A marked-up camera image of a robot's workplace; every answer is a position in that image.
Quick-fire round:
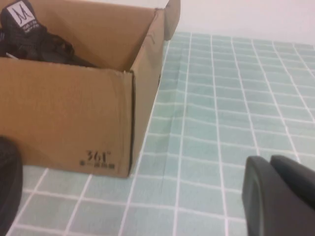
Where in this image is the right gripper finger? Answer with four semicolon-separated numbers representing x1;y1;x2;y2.
240;154;315;236

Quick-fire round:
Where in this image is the black knit sneaker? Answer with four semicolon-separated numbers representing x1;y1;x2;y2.
0;0;99;69
0;136;25;236

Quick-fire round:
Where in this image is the brown cardboard shoe box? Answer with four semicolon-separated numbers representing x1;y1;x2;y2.
0;0;182;179

